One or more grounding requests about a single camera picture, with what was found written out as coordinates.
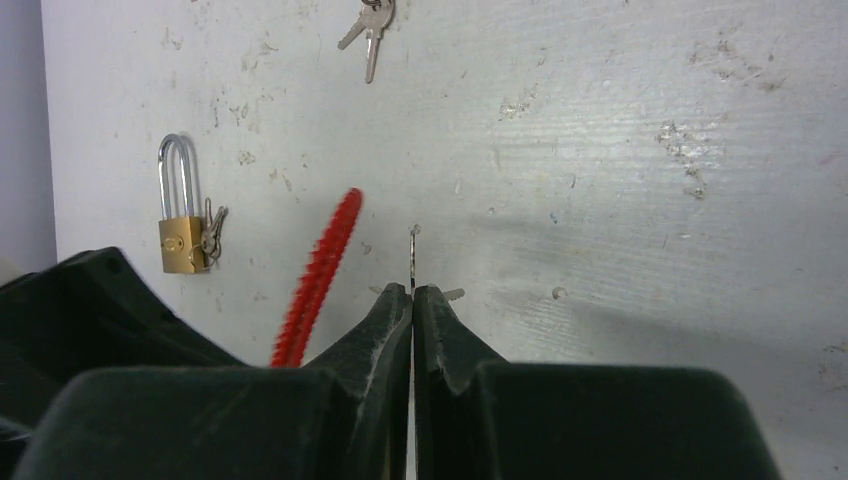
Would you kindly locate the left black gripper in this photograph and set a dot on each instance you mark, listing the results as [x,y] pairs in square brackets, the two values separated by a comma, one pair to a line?
[90,311]

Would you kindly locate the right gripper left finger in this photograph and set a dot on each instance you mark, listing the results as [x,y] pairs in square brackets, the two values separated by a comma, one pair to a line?
[365,429]

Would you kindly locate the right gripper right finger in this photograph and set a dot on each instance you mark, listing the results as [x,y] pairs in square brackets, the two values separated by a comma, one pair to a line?
[453,435]

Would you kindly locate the red cable lock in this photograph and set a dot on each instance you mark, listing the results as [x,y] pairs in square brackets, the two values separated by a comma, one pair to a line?
[314,284]

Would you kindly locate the brass padlock long shackle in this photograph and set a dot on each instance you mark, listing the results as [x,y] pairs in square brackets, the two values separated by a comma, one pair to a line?
[180,226]

